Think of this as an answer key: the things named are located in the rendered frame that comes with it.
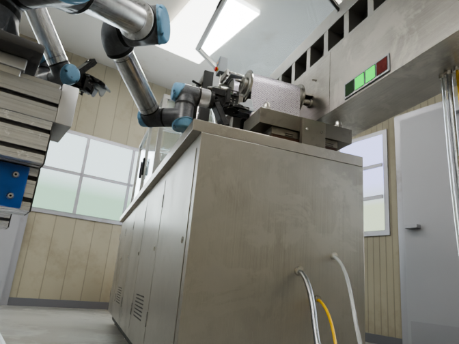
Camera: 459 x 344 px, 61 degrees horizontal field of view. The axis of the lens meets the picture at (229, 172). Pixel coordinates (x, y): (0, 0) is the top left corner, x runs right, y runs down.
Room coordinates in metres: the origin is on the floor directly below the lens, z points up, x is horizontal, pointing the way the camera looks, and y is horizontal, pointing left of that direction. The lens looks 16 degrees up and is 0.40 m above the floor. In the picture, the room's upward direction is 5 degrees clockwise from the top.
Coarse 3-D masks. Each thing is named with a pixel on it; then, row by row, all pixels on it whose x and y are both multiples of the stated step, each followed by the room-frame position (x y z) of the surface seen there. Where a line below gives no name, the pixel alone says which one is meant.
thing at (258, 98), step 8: (256, 96) 1.49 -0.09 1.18; (264, 96) 1.50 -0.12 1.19; (272, 96) 1.51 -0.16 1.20; (256, 104) 1.49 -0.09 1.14; (272, 104) 1.51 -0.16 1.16; (280, 104) 1.53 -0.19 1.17; (288, 104) 1.54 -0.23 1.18; (296, 104) 1.55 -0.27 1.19; (288, 112) 1.54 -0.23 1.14; (296, 112) 1.55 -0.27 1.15
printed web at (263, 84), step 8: (256, 80) 1.49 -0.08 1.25; (264, 80) 1.50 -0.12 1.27; (272, 80) 1.52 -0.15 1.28; (256, 88) 1.49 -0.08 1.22; (264, 88) 1.50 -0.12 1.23; (272, 88) 1.51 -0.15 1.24; (280, 88) 1.53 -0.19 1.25; (288, 88) 1.54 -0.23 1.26; (296, 88) 1.56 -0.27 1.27; (280, 96) 1.53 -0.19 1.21; (288, 96) 1.54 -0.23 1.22; (296, 96) 1.55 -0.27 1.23
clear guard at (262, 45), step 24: (240, 0) 1.79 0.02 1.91; (264, 0) 1.69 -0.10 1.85; (288, 0) 1.61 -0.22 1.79; (312, 0) 1.53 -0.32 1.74; (216, 24) 2.05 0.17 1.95; (240, 24) 1.93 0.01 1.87; (264, 24) 1.83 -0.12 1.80; (288, 24) 1.73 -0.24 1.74; (312, 24) 1.65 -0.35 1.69; (216, 48) 2.25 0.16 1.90; (240, 48) 2.10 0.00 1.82; (264, 48) 1.98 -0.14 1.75; (288, 48) 1.87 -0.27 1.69; (240, 72) 2.29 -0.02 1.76; (264, 72) 2.15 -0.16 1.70
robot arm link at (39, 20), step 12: (36, 12) 1.18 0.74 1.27; (36, 24) 1.21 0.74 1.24; (48, 24) 1.22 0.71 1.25; (36, 36) 1.24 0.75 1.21; (48, 36) 1.24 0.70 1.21; (48, 48) 1.26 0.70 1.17; (60, 48) 1.28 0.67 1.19; (48, 60) 1.29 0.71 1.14; (60, 60) 1.29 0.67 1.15; (48, 72) 1.34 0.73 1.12; (60, 72) 1.30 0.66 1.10; (72, 72) 1.32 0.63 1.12; (60, 84) 1.35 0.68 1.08; (72, 84) 1.35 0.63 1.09
